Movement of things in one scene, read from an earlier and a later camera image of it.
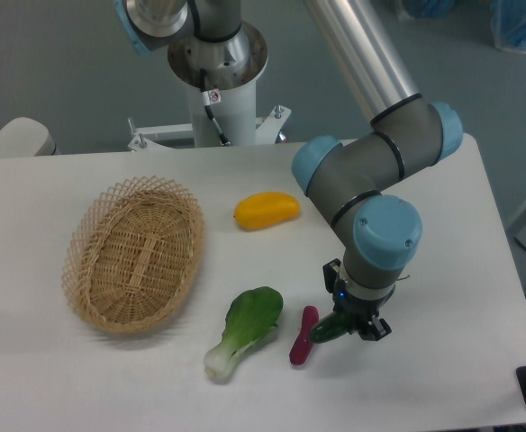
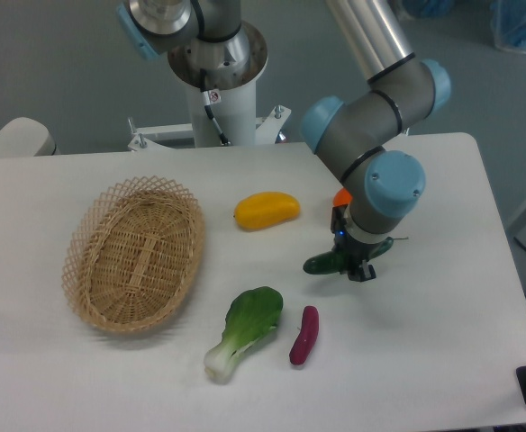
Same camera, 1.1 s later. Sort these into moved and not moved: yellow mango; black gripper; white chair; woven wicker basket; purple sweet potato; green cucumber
Moved: green cucumber; black gripper
Not moved: woven wicker basket; yellow mango; white chair; purple sweet potato
